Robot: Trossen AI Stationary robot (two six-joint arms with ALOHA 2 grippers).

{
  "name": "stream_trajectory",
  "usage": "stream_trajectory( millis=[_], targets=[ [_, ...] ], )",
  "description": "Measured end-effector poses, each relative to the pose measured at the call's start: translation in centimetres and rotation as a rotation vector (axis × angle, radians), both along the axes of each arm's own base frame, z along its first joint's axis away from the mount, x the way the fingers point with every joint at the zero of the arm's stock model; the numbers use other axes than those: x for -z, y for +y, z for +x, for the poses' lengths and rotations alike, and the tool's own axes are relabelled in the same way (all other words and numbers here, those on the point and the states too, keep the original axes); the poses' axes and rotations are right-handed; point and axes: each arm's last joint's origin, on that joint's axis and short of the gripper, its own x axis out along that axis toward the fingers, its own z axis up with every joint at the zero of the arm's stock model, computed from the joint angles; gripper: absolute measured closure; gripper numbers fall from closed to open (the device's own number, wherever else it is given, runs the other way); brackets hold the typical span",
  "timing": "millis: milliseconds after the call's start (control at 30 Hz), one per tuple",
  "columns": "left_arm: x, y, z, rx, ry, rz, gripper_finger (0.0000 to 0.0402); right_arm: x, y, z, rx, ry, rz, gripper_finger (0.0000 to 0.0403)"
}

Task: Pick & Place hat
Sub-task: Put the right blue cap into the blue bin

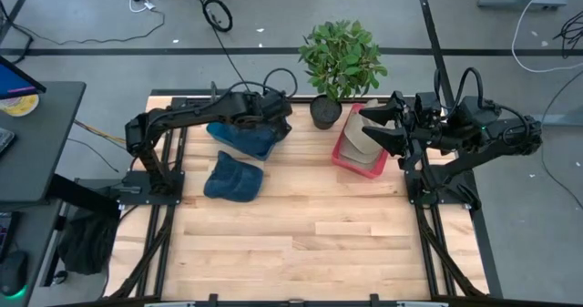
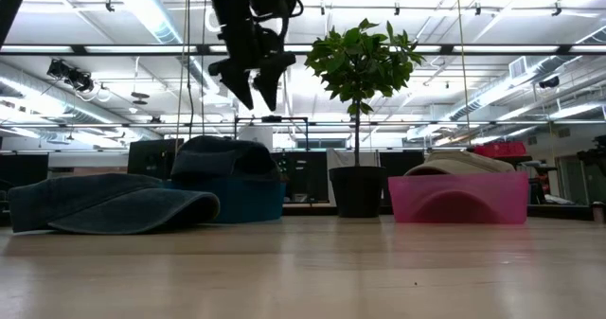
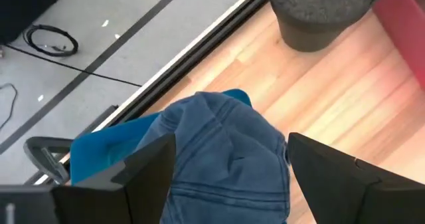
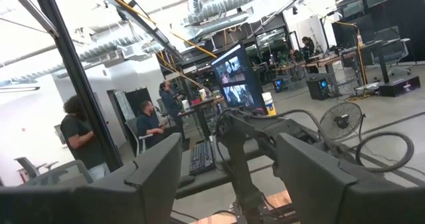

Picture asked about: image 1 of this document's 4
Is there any blue plastic bin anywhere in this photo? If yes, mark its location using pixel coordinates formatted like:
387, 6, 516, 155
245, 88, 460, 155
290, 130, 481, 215
206, 120, 280, 162

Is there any black bag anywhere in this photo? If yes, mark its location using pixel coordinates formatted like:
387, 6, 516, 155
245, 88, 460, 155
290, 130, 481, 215
56, 206, 122, 276

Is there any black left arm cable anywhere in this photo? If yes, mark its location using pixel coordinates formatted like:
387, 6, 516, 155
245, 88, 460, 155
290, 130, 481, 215
211, 67, 300, 117

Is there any dark grey keyboard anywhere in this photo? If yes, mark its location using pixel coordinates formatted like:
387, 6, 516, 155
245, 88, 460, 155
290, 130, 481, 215
0, 127, 17, 158

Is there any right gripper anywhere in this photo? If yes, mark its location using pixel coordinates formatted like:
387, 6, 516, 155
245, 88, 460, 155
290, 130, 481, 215
358, 94, 457, 160

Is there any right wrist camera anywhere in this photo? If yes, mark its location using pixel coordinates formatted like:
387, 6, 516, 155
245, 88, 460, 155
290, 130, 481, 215
413, 91, 444, 117

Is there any computer monitor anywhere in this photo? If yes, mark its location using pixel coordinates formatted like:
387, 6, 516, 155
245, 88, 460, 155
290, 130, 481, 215
0, 55, 47, 101

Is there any blue denim cap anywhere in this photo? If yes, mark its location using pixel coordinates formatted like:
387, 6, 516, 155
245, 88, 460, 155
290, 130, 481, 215
203, 149, 265, 204
217, 120, 292, 159

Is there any thin black floor cable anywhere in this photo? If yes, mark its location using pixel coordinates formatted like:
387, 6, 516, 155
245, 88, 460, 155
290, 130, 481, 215
8, 8, 166, 46
539, 72, 583, 210

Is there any black cable bundle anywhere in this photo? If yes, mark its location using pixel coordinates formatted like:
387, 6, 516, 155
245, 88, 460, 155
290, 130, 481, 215
553, 8, 583, 60

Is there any coiled black floor cable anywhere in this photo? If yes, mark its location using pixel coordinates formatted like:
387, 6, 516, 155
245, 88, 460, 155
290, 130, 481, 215
193, 0, 255, 97

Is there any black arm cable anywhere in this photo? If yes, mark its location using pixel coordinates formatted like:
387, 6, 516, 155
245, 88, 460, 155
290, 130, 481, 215
434, 67, 532, 130
211, 67, 300, 117

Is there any yellow cable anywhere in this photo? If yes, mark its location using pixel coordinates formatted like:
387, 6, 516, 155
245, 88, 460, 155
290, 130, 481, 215
72, 118, 127, 144

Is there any black metal table frame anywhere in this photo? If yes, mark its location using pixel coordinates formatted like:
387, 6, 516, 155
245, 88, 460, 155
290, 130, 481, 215
107, 81, 491, 307

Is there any yellow and white disc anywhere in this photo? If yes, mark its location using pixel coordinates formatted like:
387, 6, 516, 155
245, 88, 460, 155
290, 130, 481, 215
0, 93, 40, 118

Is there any black side desk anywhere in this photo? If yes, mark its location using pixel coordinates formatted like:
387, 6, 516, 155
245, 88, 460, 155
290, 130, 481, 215
0, 81, 87, 307

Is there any white floor cable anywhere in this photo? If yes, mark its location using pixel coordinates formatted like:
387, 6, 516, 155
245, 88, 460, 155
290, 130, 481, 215
510, 0, 583, 75

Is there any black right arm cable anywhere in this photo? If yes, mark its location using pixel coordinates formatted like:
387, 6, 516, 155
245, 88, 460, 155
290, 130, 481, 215
434, 67, 532, 130

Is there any green potted plant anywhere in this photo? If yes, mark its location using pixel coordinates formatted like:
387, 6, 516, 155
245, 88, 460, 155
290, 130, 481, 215
298, 18, 389, 131

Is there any black computer mouse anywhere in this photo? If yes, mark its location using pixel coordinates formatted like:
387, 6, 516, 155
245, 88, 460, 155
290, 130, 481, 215
0, 251, 31, 300

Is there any red plastic bin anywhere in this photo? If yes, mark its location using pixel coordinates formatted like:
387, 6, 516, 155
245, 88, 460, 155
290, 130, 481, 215
331, 102, 391, 180

